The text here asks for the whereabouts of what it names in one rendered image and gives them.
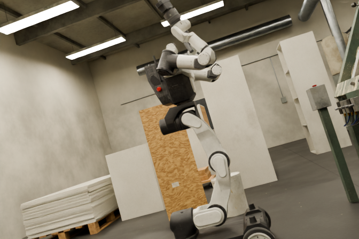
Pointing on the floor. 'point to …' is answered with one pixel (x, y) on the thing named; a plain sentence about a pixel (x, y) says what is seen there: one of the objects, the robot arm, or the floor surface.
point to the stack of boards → (71, 210)
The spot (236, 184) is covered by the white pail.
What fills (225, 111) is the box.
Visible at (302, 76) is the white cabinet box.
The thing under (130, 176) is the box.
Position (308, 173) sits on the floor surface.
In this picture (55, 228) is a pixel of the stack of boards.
